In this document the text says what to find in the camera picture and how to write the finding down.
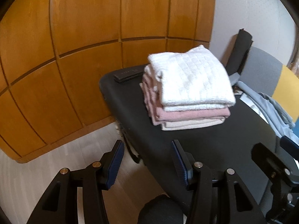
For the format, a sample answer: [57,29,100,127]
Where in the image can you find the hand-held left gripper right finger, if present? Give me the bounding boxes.
[172,140,265,224]

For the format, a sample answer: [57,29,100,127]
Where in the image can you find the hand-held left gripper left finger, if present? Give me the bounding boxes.
[27,139,125,224]

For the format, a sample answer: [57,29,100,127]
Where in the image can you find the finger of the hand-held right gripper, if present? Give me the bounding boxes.
[280,135,299,160]

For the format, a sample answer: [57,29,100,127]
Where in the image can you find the white knitted towel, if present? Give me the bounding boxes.
[144,45,236,112]

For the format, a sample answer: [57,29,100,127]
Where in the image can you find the light blue cloth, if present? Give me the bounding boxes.
[235,80,296,138]

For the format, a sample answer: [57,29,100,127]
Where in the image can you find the cream towel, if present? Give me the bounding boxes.
[160,118,226,131]

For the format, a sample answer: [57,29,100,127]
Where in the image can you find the dark cloth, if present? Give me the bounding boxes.
[137,194,185,224]

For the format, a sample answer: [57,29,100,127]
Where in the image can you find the pink towel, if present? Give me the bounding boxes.
[140,73,231,126]

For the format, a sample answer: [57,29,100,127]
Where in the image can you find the yellow cushion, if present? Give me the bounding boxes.
[272,65,299,123]

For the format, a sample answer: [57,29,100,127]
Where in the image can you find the white printed paper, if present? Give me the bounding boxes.
[240,93,265,118]

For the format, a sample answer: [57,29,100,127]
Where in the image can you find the grey chair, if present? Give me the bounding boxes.
[236,47,299,126]

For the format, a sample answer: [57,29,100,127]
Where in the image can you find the black remote control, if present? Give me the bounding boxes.
[113,66,145,84]

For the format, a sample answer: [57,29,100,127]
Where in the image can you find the black rolled mat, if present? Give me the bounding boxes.
[225,29,254,84]

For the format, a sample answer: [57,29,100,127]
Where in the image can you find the wooden panelled wardrobe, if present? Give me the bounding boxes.
[0,0,216,164]

